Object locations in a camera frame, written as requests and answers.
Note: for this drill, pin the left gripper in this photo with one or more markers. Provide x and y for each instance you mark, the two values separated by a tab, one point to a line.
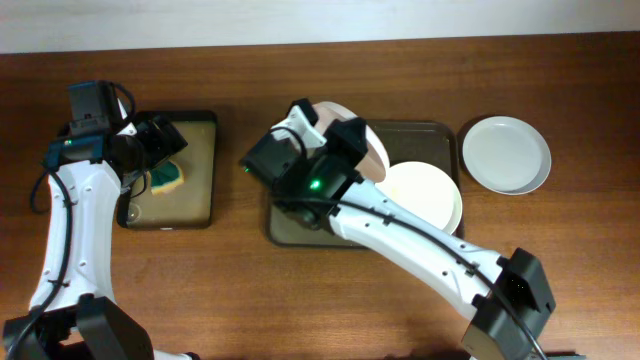
163	148

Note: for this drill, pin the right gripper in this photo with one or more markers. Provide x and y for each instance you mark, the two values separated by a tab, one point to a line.
338	135

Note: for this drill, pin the green yellow sponge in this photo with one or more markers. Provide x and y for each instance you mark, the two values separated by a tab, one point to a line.
166	177

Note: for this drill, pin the white plate top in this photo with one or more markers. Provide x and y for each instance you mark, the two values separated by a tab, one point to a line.
376	162

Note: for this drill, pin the white plate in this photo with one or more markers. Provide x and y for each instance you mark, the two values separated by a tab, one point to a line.
376	162
426	191

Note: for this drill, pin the pale blue plate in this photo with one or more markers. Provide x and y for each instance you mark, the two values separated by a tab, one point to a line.
506	155

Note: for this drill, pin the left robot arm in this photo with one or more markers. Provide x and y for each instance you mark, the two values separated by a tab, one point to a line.
95	160

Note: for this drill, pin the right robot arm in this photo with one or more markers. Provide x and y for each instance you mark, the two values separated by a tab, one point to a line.
311	163

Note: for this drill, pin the small black water tray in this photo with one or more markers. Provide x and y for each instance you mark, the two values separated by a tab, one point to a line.
190	204

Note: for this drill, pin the large brown serving tray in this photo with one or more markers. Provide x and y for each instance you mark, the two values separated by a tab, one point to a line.
430	142

